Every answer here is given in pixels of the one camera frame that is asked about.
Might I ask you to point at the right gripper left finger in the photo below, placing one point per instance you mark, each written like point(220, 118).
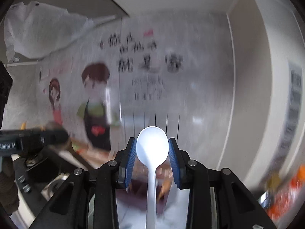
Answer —
point(128, 158)

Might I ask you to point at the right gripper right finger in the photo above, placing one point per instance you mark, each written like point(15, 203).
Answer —
point(179, 161)

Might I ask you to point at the white plastic spoon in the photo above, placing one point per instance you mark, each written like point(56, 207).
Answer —
point(152, 149)

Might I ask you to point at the brown wooden spoon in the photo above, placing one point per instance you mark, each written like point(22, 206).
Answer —
point(165, 188)

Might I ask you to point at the purple plastic utensil holder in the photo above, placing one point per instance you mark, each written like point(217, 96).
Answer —
point(136, 192)

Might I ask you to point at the gas stove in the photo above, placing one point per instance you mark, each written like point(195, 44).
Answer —
point(33, 175)

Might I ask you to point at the red orange-capped bottle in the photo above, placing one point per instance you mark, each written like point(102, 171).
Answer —
point(284, 197)

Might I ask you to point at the white plastic bag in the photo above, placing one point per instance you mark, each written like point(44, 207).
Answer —
point(37, 29)

